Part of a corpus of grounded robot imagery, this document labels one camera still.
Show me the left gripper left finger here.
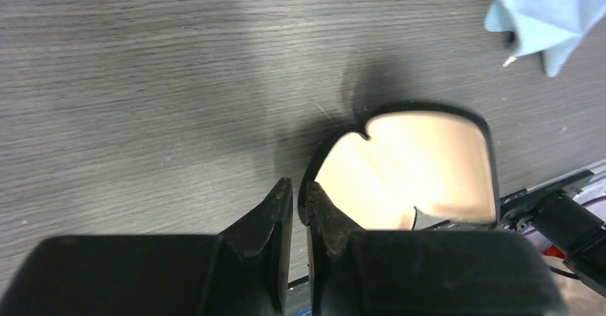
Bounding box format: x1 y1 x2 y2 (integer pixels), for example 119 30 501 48
1 178 293 315

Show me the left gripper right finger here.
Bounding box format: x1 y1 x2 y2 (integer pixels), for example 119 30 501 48
307 183 568 315

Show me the black glasses case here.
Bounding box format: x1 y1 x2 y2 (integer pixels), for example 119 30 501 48
297 102 500 230

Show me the light blue cleaning cloth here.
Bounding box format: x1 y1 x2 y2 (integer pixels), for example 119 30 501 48
484 0 605 77

